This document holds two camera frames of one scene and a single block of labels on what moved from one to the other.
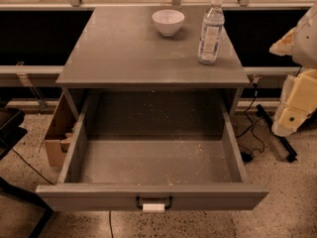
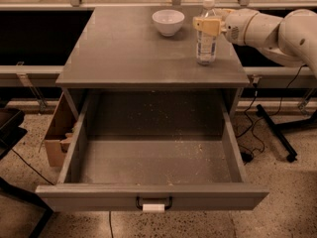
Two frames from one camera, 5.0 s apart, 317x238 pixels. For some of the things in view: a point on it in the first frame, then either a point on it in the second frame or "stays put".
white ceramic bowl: (167, 22) stays put
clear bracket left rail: (22, 73) stays put
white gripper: (306, 45) to (235, 26)
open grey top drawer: (152, 154) stays put
